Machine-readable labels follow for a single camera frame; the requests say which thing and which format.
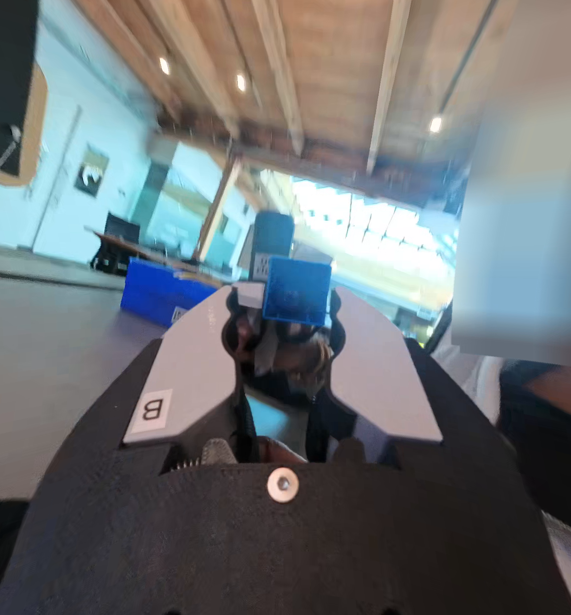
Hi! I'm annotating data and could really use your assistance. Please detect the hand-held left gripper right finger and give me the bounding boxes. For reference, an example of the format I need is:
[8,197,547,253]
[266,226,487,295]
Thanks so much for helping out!
[307,286,444,464]

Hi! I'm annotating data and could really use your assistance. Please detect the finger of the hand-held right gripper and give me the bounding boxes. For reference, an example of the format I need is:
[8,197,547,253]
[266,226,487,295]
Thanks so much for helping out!
[232,283,267,309]

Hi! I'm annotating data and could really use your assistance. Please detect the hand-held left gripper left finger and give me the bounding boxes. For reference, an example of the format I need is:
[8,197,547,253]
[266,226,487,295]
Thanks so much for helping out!
[121,286,260,463]

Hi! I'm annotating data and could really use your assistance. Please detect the blue square plastic tube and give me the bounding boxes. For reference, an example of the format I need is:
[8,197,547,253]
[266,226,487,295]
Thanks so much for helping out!
[262,256,333,328]

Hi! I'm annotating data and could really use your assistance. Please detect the blue storage bin white label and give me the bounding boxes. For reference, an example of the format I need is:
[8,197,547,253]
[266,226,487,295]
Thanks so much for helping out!
[120,257,219,328]

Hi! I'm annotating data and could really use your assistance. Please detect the wooden office desk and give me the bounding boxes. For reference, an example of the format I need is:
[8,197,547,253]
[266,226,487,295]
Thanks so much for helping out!
[86,228,228,279]

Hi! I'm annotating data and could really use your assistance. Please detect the black panel desk lamp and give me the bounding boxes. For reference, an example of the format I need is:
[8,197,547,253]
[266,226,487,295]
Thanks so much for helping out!
[0,0,49,188]

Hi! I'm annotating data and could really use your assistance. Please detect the person's left hand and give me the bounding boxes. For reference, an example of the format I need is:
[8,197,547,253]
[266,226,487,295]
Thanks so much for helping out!
[257,436,308,463]

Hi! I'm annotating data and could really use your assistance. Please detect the glass skylight roof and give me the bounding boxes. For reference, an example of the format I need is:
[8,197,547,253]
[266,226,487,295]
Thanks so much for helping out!
[261,170,459,308]

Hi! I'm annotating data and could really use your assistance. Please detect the black office chair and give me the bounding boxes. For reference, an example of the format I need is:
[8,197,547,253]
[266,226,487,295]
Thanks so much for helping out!
[91,247,128,275]

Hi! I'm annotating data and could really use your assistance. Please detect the person's black shirt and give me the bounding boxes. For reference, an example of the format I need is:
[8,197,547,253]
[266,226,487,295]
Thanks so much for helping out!
[497,360,571,529]

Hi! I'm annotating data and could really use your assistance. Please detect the framed wall picture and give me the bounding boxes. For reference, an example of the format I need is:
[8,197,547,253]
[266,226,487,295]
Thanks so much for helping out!
[74,144,109,198]

